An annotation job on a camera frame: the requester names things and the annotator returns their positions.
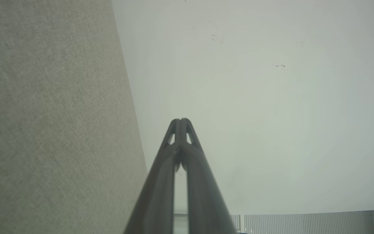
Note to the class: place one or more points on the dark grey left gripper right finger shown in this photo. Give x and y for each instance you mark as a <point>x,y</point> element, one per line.
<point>203,201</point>

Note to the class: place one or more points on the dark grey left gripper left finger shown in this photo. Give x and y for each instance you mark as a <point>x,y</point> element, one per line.
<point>159,195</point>

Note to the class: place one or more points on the white ribbed panel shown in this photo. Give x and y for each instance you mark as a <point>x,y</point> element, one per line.
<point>304,224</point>

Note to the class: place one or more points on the beige grey fabric sofa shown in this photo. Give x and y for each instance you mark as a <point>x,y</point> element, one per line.
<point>44,113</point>

